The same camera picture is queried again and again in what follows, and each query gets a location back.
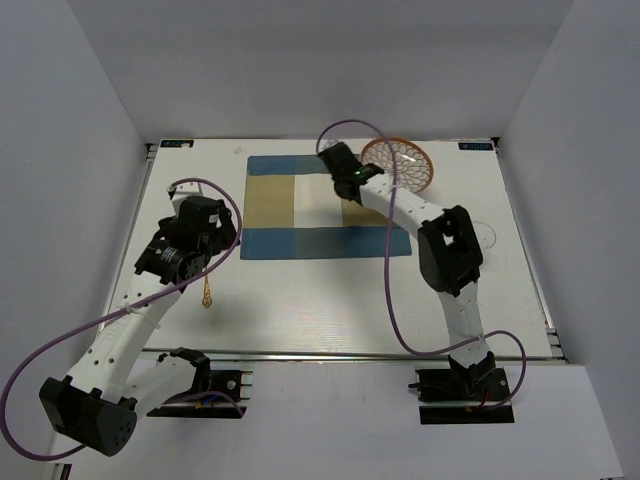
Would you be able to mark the clear drinking glass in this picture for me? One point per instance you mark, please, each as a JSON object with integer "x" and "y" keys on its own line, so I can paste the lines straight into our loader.
{"x": 486, "y": 235}

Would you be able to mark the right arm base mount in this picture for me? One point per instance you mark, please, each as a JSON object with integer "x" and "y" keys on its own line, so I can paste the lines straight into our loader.
{"x": 480, "y": 395}

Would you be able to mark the patterned ceramic plate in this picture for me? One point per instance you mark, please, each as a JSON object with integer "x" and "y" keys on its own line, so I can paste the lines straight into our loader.
{"x": 415, "y": 170}

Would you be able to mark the left blue table label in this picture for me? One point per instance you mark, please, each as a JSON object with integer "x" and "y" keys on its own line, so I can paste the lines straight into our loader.
{"x": 177, "y": 143}

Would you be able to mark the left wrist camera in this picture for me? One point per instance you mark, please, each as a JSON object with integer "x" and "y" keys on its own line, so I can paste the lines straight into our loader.
{"x": 178, "y": 193}

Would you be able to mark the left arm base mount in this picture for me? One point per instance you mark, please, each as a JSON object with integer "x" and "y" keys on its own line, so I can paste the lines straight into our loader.
{"x": 225, "y": 395}

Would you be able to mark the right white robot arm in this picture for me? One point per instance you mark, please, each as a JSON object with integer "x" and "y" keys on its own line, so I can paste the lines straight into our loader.
{"x": 448, "y": 251}

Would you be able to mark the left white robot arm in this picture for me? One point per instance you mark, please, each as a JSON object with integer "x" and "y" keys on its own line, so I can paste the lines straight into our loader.
{"x": 98, "y": 402}

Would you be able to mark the blue table label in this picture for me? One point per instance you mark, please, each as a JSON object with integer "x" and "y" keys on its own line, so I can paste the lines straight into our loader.
{"x": 476, "y": 146}
{"x": 177, "y": 143}

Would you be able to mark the gold fork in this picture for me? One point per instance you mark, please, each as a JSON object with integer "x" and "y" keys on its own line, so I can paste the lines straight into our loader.
{"x": 207, "y": 296}

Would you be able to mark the right blue table label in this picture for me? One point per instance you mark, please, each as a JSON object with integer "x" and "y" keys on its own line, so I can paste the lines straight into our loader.
{"x": 476, "y": 146}

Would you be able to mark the blue and tan placemat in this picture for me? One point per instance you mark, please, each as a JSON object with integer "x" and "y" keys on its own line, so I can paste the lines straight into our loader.
{"x": 291, "y": 212}

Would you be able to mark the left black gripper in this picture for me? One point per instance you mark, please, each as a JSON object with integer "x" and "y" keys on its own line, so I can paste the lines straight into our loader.
{"x": 224, "y": 236}

